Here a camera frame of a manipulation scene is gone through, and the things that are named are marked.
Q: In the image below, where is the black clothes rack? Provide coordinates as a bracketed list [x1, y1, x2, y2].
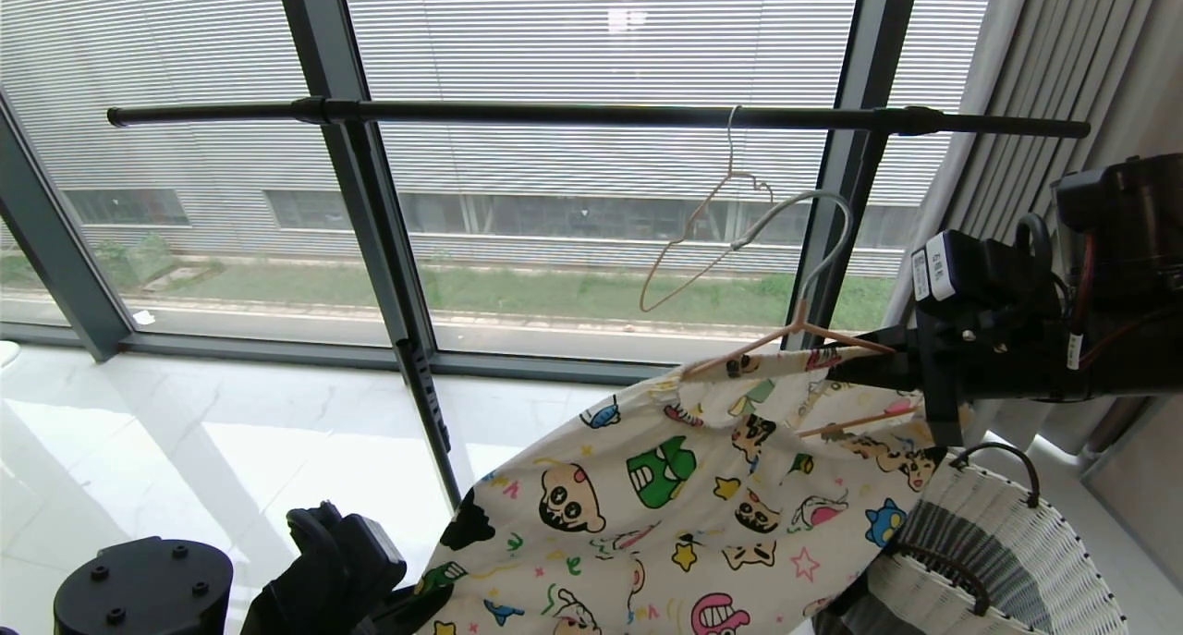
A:
[105, 96, 1092, 509]

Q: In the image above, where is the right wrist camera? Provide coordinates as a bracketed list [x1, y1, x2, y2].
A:
[909, 228, 1056, 324]

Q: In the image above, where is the black cable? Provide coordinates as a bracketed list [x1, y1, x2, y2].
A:
[1014, 211, 1055, 277]

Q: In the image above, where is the beige curtain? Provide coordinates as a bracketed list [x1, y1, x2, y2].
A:
[883, 0, 1183, 456]

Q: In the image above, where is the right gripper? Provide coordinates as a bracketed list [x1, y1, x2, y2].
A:
[913, 313, 1112, 448]

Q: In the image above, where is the white laundry basket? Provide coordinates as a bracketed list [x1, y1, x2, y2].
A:
[813, 442, 1130, 635]

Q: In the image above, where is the cream printed garment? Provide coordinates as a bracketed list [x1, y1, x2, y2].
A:
[410, 343, 973, 635]

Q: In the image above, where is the pink clothes hanger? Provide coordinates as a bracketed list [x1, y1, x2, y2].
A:
[638, 105, 777, 315]
[678, 189, 926, 439]

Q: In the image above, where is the window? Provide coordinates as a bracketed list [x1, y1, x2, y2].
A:
[0, 0, 1001, 386]

